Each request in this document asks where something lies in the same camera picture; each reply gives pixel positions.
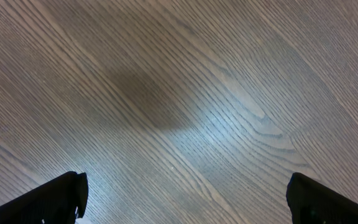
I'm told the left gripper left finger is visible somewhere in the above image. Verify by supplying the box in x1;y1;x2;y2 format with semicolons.
0;171;88;224

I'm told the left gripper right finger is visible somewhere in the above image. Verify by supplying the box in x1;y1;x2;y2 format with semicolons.
286;172;358;224

